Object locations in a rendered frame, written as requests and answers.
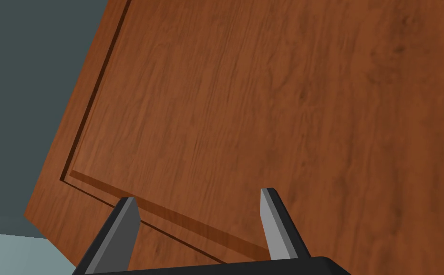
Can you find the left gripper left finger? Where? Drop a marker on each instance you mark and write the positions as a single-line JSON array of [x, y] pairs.
[[117, 238]]

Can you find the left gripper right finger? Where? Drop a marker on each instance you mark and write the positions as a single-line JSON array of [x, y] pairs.
[[281, 229]]

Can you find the brown wooden door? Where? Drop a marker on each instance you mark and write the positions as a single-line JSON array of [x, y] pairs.
[[267, 114]]

